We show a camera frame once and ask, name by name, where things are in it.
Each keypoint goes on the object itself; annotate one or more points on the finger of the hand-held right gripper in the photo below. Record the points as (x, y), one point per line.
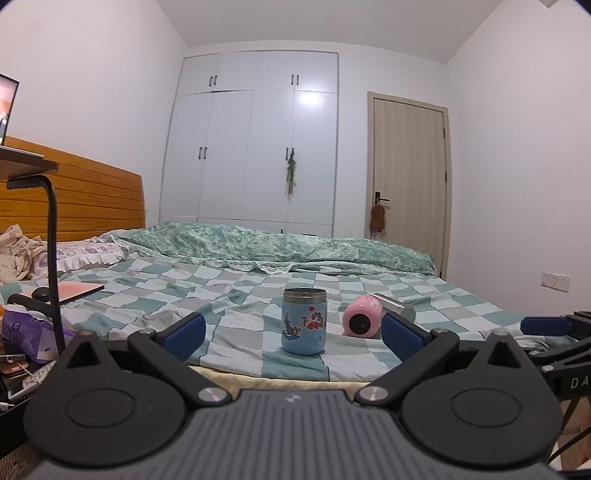
(547, 326)
(572, 351)

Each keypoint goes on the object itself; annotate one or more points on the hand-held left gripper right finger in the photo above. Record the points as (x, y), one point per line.
(402, 339)

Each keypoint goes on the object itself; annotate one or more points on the brown hanging pouch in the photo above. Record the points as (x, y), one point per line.
(378, 218)

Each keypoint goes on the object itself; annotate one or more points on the green hanging ornament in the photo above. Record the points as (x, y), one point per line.
(290, 173)

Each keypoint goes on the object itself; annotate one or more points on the purple plastic pack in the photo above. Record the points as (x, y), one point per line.
(25, 330)

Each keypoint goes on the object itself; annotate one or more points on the beige fleece blanket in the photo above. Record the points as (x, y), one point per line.
(277, 377)

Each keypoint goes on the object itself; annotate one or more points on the black frame bedside table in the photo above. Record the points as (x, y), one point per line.
(51, 240)

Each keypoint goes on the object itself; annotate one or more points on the white wardrobe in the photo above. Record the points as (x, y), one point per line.
(249, 152)

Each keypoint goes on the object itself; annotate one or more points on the checkered bed sheet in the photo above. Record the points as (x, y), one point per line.
(240, 295)

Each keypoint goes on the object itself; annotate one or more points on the pink cup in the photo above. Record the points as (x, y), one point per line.
(364, 314)

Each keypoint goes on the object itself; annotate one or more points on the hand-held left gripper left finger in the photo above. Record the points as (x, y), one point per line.
(187, 336)

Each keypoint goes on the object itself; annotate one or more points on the wooden door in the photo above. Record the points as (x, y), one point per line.
(408, 175)

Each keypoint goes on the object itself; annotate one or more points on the crumpled beige cloth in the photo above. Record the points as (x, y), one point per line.
(16, 256)

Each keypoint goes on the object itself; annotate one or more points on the purple floral pillow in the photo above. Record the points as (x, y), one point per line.
(87, 253)

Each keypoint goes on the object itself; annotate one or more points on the blue cartoon print cup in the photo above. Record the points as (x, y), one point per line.
(304, 325)

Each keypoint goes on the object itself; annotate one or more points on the laptop screen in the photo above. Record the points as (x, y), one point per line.
(7, 110)

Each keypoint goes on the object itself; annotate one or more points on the wooden headboard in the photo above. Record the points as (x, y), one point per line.
(92, 198)

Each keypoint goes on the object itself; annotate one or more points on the black computer mouse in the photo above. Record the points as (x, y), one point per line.
(41, 292)

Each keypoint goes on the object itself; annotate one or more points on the pink tablet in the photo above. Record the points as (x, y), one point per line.
(81, 290)

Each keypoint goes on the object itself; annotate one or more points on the white wall socket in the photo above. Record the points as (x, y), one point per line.
(556, 281)

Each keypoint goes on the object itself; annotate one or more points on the green floral duvet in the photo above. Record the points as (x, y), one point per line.
(258, 244)

